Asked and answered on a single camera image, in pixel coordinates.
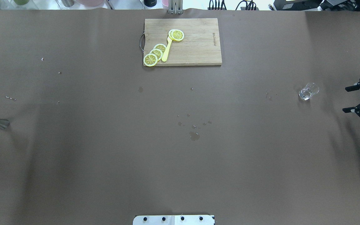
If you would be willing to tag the aluminium frame post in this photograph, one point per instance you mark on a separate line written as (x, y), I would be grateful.
(175, 7)

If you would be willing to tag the wooden cutting board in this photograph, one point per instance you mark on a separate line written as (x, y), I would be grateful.
(200, 46)

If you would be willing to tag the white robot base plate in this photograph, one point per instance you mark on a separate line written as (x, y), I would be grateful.
(174, 220)

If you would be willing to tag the lemon slice middle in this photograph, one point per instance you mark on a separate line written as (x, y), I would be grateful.
(158, 53)

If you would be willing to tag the lemon slice on knife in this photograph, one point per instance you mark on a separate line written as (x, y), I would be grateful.
(176, 35)

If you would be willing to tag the clear glass measuring cup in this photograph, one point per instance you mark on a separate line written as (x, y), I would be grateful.
(309, 91)

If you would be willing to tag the yellow plastic knife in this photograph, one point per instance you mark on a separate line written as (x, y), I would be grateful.
(167, 49)

